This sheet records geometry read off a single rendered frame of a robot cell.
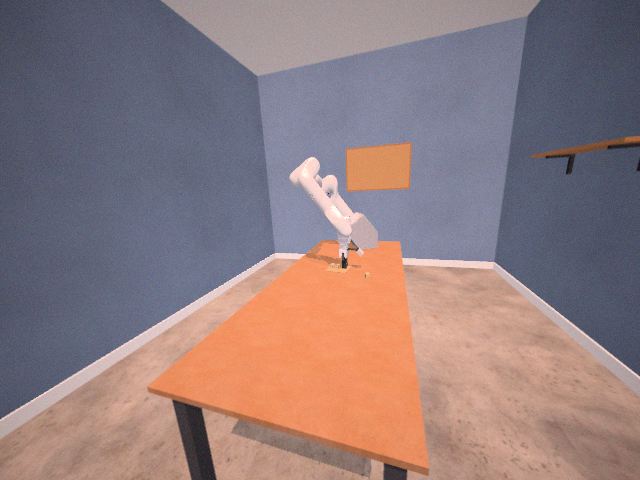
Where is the light orange flat mat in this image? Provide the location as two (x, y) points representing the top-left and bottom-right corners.
(325, 264), (352, 273)

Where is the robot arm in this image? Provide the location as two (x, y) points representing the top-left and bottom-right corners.
(289, 157), (360, 243)

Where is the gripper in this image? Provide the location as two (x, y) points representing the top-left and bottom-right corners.
(338, 242), (350, 268)

